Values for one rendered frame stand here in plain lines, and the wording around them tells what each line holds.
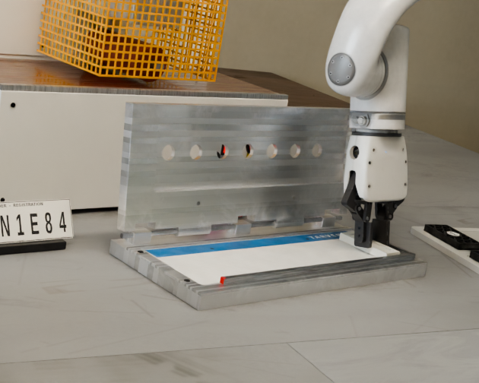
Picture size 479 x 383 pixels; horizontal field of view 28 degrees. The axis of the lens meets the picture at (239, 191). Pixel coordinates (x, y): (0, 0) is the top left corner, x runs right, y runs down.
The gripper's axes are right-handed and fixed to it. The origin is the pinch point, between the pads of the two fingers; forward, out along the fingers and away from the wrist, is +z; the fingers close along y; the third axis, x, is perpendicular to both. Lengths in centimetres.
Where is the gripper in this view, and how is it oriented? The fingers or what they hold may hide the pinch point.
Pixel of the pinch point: (372, 232)
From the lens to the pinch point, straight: 147.8
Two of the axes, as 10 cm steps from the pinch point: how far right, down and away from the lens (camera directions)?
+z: -0.3, 9.9, 1.0
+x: -6.5, -0.9, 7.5
